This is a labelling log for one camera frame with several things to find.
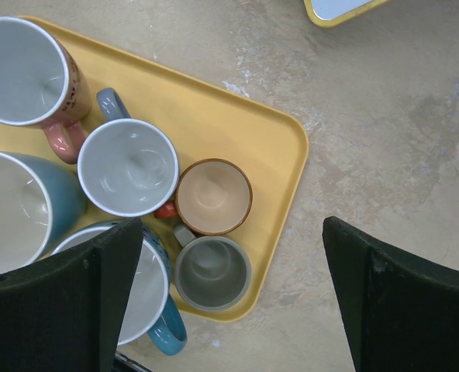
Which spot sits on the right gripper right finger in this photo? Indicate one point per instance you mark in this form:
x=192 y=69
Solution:
x=400 y=312

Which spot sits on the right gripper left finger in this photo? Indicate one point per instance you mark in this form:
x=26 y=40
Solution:
x=65 y=312

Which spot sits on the small grey cup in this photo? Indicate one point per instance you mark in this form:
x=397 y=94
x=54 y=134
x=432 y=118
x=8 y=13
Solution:
x=212 y=273

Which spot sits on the small orange cup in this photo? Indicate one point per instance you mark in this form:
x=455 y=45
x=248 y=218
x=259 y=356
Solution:
x=213 y=197

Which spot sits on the blue patterned mug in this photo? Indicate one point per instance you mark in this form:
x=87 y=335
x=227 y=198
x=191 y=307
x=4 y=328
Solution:
x=151 y=309

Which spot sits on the large teal mug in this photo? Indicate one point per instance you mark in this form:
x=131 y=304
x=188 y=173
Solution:
x=40 y=201

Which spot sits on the yellow tray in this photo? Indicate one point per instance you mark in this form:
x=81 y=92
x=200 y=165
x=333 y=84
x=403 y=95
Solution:
x=202 y=122

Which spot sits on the grey handled mug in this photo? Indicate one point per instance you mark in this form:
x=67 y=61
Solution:
x=126 y=167

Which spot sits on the pink handled patterned mug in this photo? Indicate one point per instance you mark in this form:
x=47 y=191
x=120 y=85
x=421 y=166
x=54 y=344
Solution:
x=42 y=86

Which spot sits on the small whiteboard with wooden frame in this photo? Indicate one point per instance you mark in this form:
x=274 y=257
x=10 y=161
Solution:
x=330 y=13

